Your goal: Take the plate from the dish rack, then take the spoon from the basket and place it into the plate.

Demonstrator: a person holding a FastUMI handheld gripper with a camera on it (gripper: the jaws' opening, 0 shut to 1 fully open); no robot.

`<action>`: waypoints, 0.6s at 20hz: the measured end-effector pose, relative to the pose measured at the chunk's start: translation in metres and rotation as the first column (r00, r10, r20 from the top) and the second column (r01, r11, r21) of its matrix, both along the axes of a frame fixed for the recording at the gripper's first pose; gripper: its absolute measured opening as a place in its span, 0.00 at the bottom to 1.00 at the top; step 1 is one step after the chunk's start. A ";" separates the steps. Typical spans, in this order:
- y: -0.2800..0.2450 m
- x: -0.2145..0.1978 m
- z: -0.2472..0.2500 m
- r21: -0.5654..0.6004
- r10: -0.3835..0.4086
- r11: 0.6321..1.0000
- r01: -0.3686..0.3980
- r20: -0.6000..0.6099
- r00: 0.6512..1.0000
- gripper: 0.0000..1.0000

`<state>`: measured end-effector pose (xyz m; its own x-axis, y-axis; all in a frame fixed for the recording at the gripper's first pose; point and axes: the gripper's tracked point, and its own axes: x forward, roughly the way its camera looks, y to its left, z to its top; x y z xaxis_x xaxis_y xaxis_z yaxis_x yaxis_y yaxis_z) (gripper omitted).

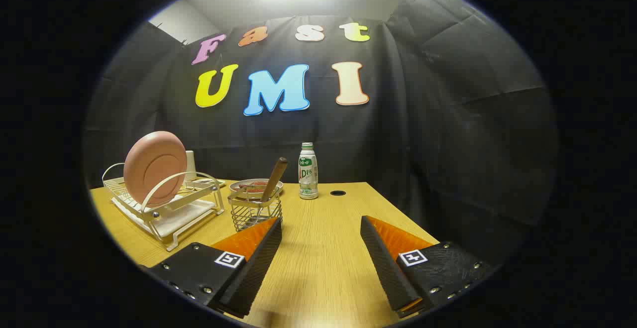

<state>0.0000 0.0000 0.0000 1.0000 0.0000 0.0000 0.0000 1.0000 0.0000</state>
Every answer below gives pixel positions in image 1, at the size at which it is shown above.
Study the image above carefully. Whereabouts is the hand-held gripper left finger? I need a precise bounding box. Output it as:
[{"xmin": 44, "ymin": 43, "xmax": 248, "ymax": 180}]
[{"xmin": 142, "ymin": 217, "xmax": 283, "ymax": 319}]

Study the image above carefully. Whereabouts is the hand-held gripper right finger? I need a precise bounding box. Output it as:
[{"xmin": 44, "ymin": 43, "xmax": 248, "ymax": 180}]
[{"xmin": 360, "ymin": 215, "xmax": 493, "ymax": 319}]

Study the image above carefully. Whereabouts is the metal wire basket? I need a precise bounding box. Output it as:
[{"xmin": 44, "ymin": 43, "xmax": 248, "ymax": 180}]
[{"xmin": 228, "ymin": 189, "xmax": 283, "ymax": 232}]

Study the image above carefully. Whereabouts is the white wire dish rack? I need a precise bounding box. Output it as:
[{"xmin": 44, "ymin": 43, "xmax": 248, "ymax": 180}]
[{"xmin": 102, "ymin": 163, "xmax": 225, "ymax": 252}]

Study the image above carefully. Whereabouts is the wooden handled spoon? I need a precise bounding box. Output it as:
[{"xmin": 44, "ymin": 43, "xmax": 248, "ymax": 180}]
[{"xmin": 244, "ymin": 157, "xmax": 289, "ymax": 228}]

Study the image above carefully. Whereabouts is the pink plate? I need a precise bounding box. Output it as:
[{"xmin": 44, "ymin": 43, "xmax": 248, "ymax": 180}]
[{"xmin": 123, "ymin": 131, "xmax": 188, "ymax": 208}]

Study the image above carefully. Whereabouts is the beige plate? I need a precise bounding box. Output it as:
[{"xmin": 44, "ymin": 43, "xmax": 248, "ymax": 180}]
[{"xmin": 229, "ymin": 179, "xmax": 284, "ymax": 200}]

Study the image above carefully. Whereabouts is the white bottle green label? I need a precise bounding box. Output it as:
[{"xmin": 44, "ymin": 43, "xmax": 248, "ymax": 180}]
[{"xmin": 298, "ymin": 142, "xmax": 319, "ymax": 200}]

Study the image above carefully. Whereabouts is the black backdrop cloth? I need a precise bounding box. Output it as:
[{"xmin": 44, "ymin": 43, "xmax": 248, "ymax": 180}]
[{"xmin": 82, "ymin": 0, "xmax": 560, "ymax": 264}]

